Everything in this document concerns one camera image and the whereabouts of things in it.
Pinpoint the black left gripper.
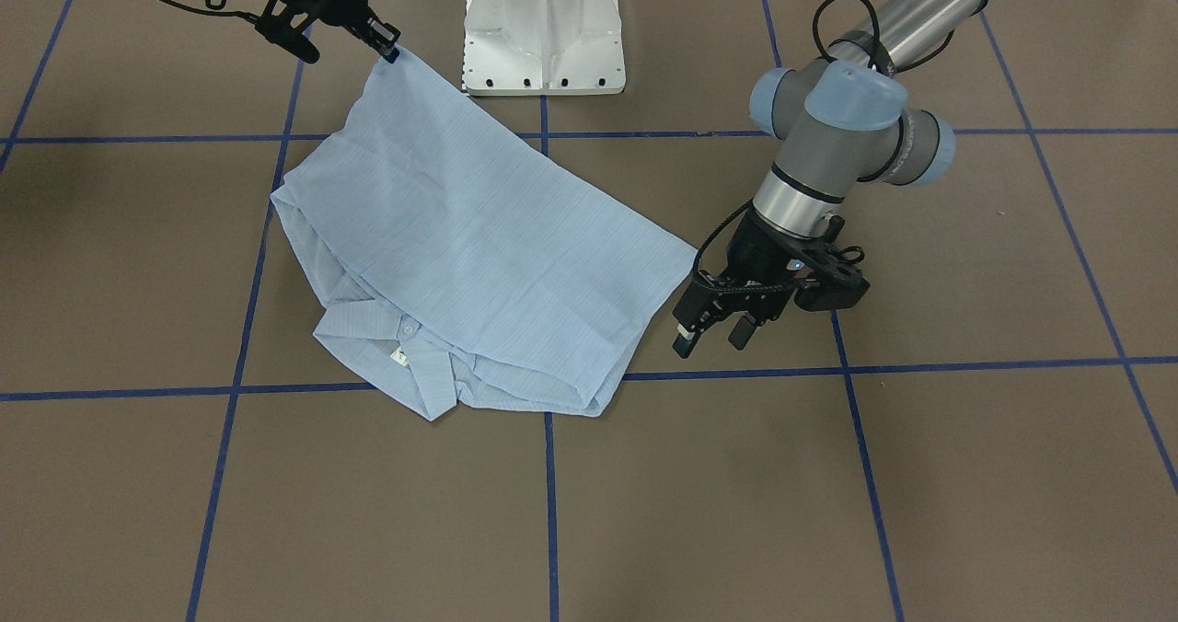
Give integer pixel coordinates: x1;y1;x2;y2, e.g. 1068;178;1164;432
671;209;806;359

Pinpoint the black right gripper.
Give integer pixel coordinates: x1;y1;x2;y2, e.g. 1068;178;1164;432
317;0;401;60

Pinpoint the light blue striped shirt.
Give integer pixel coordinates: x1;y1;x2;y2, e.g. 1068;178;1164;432
271;51;695;421

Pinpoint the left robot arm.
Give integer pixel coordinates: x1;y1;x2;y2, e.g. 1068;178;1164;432
673;0;997;358

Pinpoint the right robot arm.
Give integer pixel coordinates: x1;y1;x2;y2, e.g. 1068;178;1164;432
155;0;401;62

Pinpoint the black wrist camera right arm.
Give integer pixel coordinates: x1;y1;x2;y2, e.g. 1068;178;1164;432
253;0;320;62

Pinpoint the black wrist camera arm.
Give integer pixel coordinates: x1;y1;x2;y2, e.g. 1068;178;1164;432
792;241;871;312
253;0;320;62

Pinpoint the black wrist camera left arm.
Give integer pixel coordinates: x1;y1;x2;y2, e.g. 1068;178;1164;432
792;241;871;312

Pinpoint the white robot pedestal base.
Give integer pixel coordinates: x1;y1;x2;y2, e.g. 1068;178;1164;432
459;0;628;97

